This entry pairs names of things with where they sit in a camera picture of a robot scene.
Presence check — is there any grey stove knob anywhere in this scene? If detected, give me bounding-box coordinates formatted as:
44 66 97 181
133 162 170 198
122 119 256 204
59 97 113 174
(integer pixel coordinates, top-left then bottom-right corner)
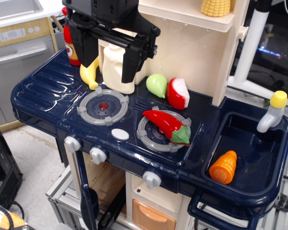
89 147 107 165
64 136 81 152
143 171 162 190

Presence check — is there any grey toy faucet yellow cap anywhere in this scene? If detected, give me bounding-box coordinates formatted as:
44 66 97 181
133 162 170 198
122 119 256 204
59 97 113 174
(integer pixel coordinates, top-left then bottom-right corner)
257 91 288 133

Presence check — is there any grey oval button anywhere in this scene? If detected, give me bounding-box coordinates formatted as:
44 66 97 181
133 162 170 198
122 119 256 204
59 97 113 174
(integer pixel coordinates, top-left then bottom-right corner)
111 128 130 141

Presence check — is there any white metal stand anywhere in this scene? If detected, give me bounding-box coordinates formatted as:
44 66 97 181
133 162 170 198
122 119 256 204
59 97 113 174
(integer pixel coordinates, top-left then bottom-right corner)
228 0 288 106

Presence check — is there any yellow toy corn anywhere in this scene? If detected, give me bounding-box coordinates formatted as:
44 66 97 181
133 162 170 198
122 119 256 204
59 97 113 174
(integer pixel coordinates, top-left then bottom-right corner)
201 0 231 17

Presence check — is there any red toy chili pepper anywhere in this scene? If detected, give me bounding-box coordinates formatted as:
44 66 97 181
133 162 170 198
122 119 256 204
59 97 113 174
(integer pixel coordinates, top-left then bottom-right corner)
142 110 190 146

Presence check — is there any cream detergent bottle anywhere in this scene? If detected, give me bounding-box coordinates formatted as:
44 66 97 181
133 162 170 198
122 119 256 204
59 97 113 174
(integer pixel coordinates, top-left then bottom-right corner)
102 44 135 94

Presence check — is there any orange toy drawer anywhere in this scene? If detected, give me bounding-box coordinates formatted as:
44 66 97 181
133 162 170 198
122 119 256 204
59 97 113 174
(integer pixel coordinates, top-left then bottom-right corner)
132 199 176 230

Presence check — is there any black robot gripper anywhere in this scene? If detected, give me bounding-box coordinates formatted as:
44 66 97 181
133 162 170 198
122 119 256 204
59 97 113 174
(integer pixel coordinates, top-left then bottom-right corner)
62 0 161 83

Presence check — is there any grey right stove knob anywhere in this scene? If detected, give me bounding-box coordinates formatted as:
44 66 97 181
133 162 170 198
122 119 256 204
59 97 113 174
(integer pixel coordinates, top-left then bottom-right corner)
143 171 162 190

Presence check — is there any yellow toy banana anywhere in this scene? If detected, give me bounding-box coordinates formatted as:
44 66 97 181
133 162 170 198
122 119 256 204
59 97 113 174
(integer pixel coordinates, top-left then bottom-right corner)
80 58 99 91

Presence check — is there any grey middle stove knob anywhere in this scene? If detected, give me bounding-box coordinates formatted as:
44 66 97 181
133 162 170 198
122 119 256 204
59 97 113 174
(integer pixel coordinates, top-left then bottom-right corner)
89 147 107 165

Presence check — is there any grey right stove burner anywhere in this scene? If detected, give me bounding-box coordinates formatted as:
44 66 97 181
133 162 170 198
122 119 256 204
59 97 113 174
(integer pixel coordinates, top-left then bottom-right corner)
136 106 192 153

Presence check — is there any grey stove burner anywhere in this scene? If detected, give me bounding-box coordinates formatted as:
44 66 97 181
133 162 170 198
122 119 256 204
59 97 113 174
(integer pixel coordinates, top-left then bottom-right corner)
136 106 192 153
77 86 130 127

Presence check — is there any cream toy kitchen back panel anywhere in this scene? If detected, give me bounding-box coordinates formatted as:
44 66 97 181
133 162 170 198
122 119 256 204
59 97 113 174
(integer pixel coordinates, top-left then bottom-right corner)
105 0 249 106

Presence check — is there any navy toy kitchen countertop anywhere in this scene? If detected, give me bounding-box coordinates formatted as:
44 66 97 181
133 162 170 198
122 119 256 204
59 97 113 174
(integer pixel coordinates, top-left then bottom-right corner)
11 51 284 208

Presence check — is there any aluminium frame base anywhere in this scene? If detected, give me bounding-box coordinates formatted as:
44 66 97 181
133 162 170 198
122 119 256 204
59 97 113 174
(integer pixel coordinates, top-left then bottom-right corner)
46 166 85 230

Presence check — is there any grey left stove burner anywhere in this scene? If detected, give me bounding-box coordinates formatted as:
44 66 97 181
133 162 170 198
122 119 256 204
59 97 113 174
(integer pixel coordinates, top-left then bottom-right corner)
77 86 130 127

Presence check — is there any green toy pear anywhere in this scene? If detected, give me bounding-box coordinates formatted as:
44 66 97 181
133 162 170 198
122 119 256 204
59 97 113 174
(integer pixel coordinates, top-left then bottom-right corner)
146 73 168 99

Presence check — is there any grey left stove knob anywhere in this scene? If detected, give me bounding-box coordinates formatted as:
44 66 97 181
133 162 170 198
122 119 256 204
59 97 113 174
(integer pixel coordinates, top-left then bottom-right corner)
64 136 81 152

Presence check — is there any wooden toy dishwasher cabinet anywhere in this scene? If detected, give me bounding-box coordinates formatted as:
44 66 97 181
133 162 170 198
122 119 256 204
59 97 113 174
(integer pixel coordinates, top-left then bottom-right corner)
0 0 63 127

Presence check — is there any navy towel bar handle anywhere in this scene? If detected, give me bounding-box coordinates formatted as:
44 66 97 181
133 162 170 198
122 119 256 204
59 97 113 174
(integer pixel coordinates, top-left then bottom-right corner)
188 190 260 230

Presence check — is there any orange toy carrot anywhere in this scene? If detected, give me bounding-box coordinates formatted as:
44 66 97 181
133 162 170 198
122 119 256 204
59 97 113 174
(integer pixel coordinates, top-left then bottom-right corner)
209 150 237 184

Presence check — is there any red ketchup bottle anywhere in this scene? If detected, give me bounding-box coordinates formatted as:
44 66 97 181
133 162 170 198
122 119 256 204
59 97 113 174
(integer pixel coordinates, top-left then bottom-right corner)
62 7 81 66

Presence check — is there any navy toy sink basin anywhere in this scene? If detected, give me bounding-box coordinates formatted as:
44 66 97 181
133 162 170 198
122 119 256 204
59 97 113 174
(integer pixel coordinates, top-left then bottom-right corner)
202 113 288 196

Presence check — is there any red toy apple slice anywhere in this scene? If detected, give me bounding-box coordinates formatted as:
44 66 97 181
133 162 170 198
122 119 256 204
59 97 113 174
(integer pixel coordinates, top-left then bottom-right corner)
167 78 190 110

